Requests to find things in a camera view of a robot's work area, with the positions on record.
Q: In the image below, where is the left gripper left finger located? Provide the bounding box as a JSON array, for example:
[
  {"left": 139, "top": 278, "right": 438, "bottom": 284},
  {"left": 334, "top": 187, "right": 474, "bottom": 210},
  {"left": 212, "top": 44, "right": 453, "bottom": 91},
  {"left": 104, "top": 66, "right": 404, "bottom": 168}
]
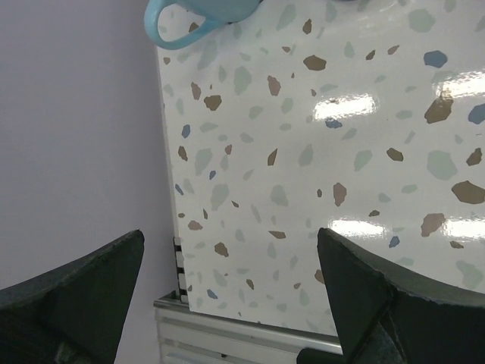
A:
[{"left": 1, "top": 230, "right": 144, "bottom": 363}]

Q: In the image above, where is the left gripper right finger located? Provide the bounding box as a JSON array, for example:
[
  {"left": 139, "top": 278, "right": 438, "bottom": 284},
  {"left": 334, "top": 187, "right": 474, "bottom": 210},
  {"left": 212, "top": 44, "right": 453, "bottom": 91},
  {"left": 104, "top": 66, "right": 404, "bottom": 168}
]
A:
[{"left": 318, "top": 228, "right": 484, "bottom": 363}]

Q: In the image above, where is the light blue ceramic mug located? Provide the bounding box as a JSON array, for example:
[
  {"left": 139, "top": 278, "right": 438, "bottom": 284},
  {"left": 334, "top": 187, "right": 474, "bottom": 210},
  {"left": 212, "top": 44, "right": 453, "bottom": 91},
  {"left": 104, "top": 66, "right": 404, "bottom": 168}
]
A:
[{"left": 143, "top": 0, "right": 261, "bottom": 50}]

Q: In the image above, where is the aluminium mounting rail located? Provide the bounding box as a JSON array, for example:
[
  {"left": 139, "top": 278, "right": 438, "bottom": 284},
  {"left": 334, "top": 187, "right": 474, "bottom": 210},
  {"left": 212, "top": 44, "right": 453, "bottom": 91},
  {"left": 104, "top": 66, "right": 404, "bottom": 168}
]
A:
[{"left": 154, "top": 293, "right": 344, "bottom": 363}]

